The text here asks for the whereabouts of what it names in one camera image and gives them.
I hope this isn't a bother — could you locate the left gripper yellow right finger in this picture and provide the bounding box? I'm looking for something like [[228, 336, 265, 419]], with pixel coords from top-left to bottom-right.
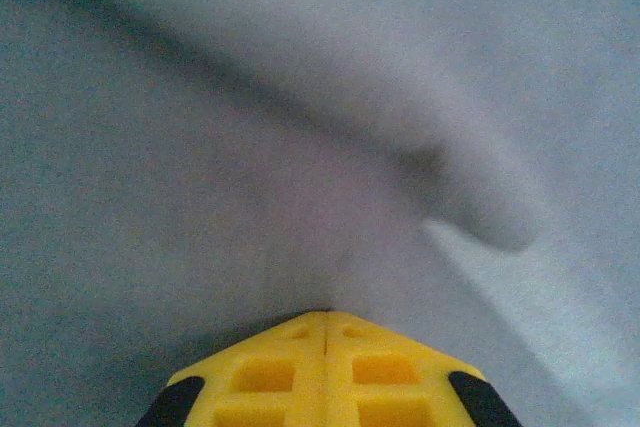
[[324, 310, 524, 427]]

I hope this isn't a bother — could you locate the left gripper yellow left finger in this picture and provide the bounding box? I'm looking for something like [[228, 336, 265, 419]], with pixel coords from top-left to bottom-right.
[[133, 310, 327, 427]]

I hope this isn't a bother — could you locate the grey t-shirt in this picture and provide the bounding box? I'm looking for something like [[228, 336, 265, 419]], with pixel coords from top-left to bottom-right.
[[0, 0, 640, 427]]

